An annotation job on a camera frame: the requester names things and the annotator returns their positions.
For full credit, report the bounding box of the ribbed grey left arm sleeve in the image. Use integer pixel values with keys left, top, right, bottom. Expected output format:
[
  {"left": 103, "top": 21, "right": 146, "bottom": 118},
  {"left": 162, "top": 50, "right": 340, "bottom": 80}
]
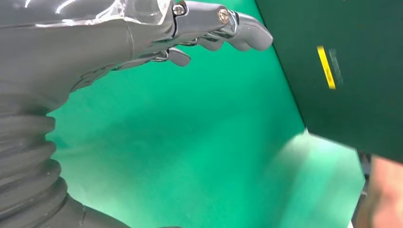
[{"left": 0, "top": 112, "right": 133, "bottom": 228}]

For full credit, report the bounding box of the yellow tape strip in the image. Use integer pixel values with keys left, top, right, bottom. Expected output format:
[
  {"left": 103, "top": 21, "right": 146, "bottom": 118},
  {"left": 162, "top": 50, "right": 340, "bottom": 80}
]
[{"left": 317, "top": 46, "right": 336, "bottom": 91}]

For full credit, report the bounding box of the dark green board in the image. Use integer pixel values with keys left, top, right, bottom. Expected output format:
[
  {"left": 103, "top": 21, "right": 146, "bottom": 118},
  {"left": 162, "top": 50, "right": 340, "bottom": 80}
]
[{"left": 255, "top": 0, "right": 403, "bottom": 163}]

